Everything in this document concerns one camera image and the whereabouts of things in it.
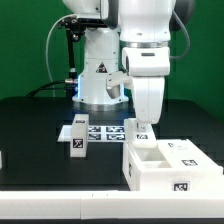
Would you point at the white marker base sheet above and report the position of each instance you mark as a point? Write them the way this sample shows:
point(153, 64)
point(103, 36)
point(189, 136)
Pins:
point(96, 134)

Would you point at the long white door panel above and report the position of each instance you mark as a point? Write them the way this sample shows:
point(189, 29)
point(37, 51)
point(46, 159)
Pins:
point(184, 155)

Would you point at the white cabinet top block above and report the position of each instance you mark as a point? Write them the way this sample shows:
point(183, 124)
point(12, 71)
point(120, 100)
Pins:
point(79, 136)

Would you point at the short white door panel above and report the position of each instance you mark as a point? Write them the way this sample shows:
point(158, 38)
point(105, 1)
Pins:
point(139, 139)

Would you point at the white front fence bar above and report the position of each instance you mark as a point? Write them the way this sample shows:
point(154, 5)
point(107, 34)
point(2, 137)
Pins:
point(108, 205)

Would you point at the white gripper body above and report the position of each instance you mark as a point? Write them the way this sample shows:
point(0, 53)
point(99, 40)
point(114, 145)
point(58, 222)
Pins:
point(147, 94)

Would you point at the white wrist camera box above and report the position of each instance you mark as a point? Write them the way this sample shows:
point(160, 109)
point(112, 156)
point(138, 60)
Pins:
point(114, 81)

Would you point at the white cabinet body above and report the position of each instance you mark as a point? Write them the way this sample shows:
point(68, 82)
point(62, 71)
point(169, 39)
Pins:
point(146, 169)

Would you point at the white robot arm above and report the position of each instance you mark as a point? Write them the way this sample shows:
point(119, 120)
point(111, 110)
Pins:
point(127, 46)

